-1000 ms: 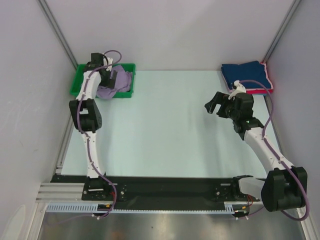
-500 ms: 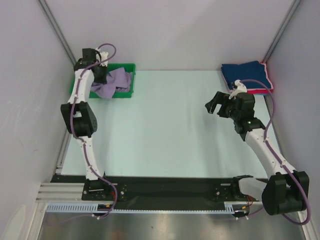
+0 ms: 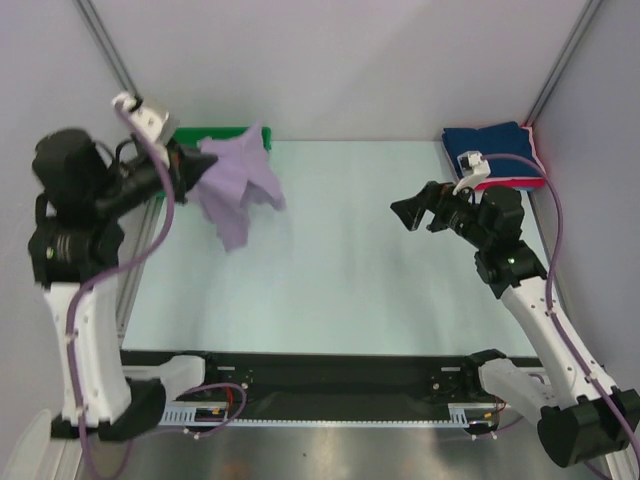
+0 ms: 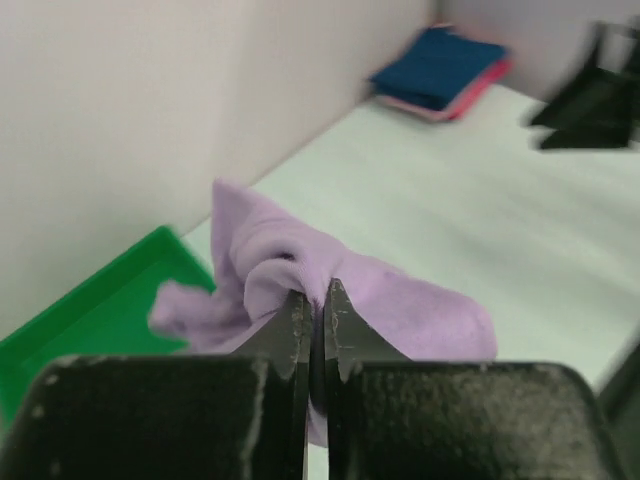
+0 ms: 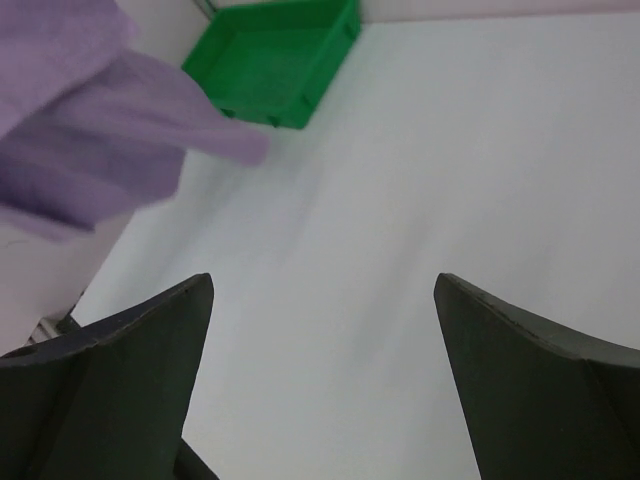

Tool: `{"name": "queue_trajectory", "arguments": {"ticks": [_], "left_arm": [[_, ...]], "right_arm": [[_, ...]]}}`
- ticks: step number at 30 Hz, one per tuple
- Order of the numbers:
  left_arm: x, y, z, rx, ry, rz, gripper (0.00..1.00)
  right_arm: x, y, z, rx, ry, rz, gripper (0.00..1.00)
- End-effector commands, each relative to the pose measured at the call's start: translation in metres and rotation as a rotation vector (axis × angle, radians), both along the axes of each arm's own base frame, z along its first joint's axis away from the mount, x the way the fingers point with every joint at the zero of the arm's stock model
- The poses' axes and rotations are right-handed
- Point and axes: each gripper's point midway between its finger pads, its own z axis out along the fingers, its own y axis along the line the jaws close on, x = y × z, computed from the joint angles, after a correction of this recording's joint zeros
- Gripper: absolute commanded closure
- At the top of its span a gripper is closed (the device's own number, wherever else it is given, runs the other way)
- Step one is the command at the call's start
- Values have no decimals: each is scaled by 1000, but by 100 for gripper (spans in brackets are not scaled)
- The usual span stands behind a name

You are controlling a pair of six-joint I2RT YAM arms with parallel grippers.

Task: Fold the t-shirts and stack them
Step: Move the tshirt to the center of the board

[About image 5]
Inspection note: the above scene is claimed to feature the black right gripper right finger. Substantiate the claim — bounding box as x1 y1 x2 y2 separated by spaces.
434 273 639 479

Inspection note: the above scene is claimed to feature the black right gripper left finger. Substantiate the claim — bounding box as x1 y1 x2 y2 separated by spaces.
1 274 214 479

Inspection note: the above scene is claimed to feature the purple t shirt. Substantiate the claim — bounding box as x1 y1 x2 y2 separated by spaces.
1 1 269 240

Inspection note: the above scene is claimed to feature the green plastic tray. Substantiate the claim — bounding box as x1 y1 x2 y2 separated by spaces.
182 0 361 129

